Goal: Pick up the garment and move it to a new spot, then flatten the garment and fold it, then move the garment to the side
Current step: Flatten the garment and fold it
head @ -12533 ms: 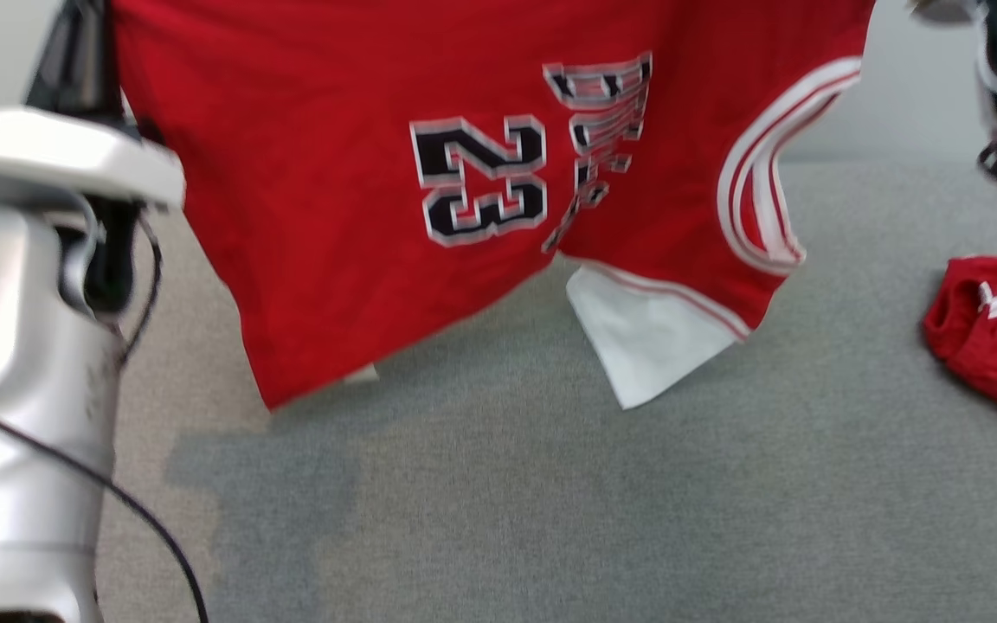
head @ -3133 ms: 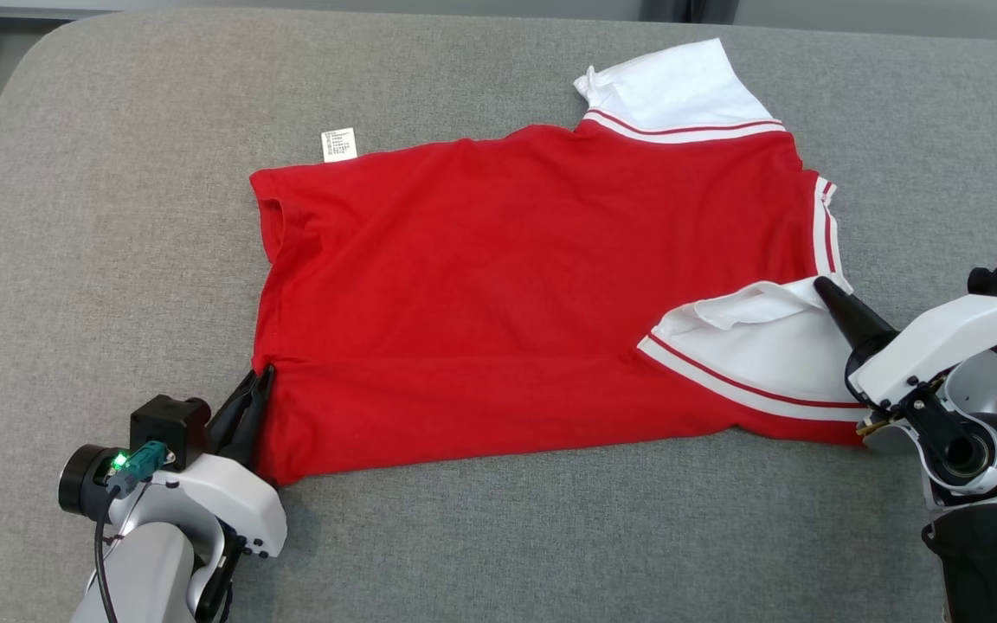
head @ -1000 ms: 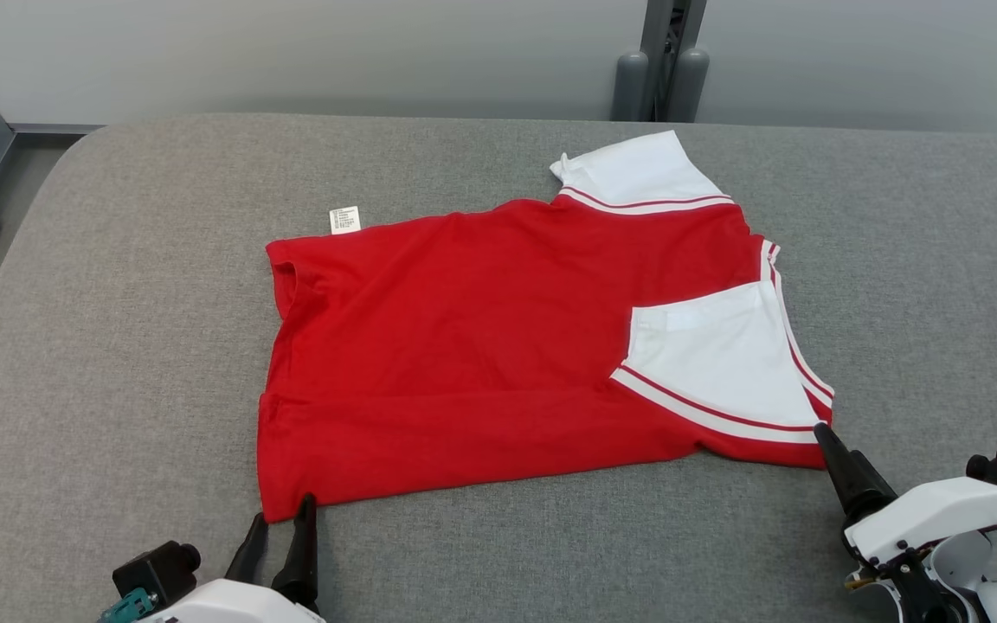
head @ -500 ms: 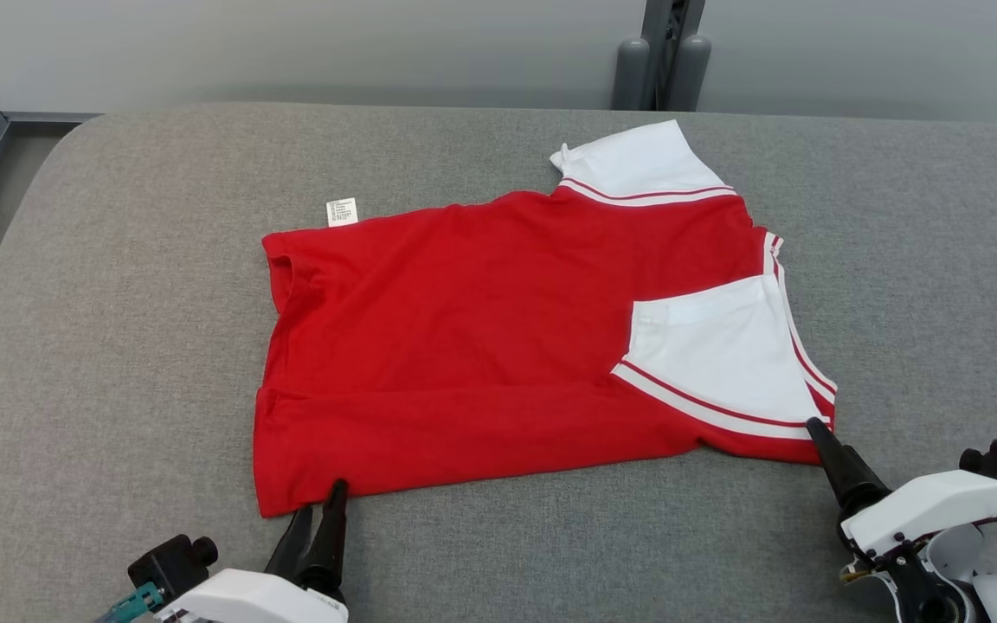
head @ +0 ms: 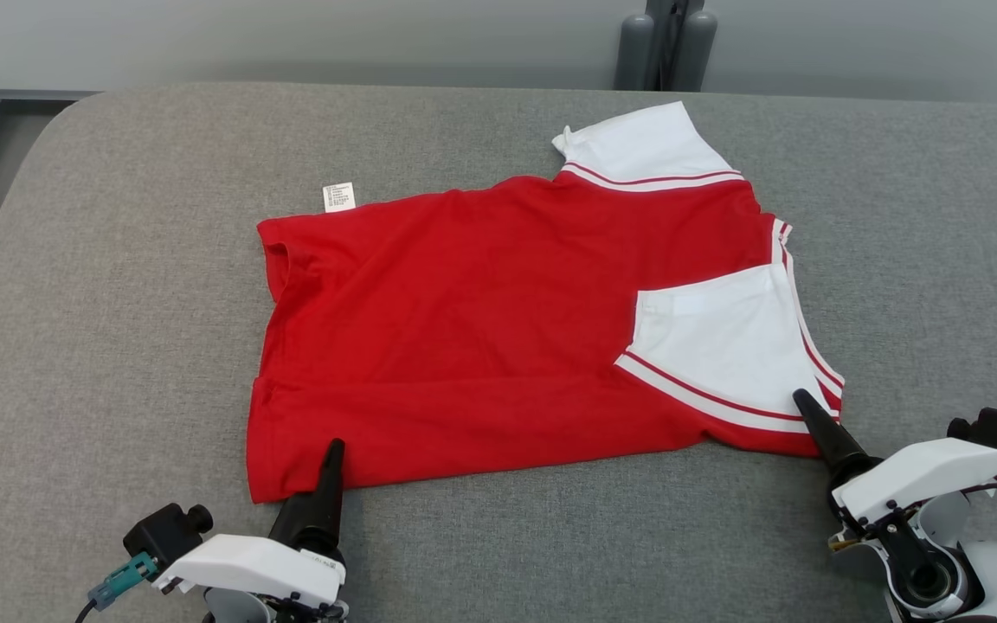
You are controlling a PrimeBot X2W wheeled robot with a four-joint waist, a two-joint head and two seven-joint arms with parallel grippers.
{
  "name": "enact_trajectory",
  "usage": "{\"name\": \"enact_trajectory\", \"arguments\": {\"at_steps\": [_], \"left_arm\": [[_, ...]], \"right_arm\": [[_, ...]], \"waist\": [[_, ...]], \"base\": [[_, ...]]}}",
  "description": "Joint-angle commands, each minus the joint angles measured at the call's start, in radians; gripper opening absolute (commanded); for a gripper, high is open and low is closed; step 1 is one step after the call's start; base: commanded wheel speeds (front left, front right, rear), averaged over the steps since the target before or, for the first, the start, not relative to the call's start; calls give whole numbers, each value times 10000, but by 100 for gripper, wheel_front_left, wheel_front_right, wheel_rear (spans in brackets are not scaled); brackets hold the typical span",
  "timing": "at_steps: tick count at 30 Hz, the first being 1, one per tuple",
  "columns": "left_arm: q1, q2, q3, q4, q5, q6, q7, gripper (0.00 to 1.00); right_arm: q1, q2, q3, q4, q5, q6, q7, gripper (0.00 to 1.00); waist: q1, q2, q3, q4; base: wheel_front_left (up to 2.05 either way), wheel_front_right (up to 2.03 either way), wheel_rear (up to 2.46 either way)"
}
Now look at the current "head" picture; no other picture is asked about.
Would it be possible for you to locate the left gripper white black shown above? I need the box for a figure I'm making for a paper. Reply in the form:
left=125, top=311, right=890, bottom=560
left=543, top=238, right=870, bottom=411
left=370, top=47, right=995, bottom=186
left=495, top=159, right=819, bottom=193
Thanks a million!
left=152, top=438, right=349, bottom=623

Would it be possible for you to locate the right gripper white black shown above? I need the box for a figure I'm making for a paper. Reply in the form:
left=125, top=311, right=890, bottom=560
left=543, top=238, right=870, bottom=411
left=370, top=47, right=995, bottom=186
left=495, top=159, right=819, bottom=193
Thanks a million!
left=793, top=389, right=997, bottom=620

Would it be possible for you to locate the red shirt with white sleeves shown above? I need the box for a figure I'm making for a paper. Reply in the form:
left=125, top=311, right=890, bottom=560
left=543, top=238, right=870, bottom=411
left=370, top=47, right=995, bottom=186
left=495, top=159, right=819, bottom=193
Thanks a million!
left=245, top=101, right=846, bottom=504

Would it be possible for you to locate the left camera cable teal plug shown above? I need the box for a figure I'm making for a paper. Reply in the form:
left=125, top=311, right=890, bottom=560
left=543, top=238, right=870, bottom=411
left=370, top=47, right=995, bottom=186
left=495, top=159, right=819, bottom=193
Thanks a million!
left=74, top=554, right=159, bottom=623

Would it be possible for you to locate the grey cylindrical post foot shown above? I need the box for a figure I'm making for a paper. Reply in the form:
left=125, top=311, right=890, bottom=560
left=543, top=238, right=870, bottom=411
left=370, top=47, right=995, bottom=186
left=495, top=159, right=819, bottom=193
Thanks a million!
left=672, top=10, right=718, bottom=93
left=615, top=13, right=655, bottom=92

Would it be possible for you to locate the grey metal post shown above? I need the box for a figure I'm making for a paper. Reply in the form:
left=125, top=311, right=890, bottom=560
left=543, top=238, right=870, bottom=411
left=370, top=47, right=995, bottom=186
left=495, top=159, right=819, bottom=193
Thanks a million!
left=646, top=0, right=703, bottom=92

